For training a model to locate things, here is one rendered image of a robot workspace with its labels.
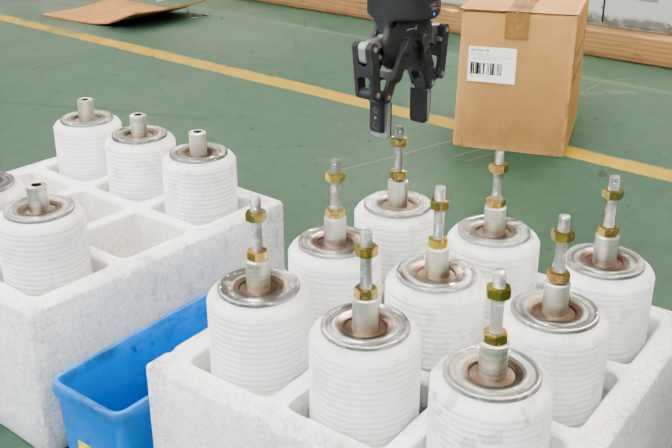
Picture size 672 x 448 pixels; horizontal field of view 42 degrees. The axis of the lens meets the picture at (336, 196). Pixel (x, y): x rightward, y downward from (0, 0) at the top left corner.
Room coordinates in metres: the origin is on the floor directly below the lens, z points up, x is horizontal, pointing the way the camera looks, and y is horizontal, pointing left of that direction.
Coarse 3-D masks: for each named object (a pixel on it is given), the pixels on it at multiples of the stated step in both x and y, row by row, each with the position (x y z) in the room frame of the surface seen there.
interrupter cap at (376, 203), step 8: (376, 192) 0.94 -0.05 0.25; (384, 192) 0.94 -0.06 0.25; (408, 192) 0.94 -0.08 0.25; (416, 192) 0.94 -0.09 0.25; (368, 200) 0.91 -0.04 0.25; (376, 200) 0.91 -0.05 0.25; (384, 200) 0.92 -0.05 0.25; (408, 200) 0.92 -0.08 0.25; (416, 200) 0.92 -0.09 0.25; (424, 200) 0.91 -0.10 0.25; (368, 208) 0.89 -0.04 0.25; (376, 208) 0.89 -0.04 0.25; (384, 208) 0.89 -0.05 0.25; (408, 208) 0.90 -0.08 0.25; (416, 208) 0.89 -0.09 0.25; (424, 208) 0.89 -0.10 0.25; (384, 216) 0.87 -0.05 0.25; (392, 216) 0.87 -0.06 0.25; (400, 216) 0.87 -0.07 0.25; (408, 216) 0.87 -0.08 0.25; (416, 216) 0.87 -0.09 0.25
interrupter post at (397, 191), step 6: (390, 180) 0.91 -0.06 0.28; (390, 186) 0.90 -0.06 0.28; (396, 186) 0.90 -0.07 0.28; (402, 186) 0.90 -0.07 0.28; (390, 192) 0.90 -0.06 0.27; (396, 192) 0.90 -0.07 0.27; (402, 192) 0.90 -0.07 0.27; (390, 198) 0.90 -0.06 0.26; (396, 198) 0.90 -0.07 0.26; (402, 198) 0.90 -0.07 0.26; (390, 204) 0.90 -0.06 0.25; (396, 204) 0.90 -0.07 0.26; (402, 204) 0.90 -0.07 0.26
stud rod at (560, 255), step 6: (564, 216) 0.67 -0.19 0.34; (558, 222) 0.67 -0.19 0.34; (564, 222) 0.67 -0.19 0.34; (558, 228) 0.67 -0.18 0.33; (564, 228) 0.67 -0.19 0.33; (558, 246) 0.67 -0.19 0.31; (564, 246) 0.67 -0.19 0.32; (558, 252) 0.67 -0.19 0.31; (564, 252) 0.67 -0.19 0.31; (558, 258) 0.67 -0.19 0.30; (564, 258) 0.67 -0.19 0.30; (558, 264) 0.67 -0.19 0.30; (564, 264) 0.67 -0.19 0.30; (558, 270) 0.67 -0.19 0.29; (564, 270) 0.67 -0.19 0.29
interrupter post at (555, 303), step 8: (544, 288) 0.67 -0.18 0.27; (552, 288) 0.66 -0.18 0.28; (560, 288) 0.66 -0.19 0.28; (568, 288) 0.66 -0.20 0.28; (544, 296) 0.67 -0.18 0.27; (552, 296) 0.66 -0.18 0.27; (560, 296) 0.66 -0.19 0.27; (568, 296) 0.66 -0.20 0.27; (544, 304) 0.67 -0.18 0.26; (552, 304) 0.66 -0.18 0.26; (560, 304) 0.66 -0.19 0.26; (568, 304) 0.67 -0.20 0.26; (544, 312) 0.67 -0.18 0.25; (552, 312) 0.66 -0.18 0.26; (560, 312) 0.66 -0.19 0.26
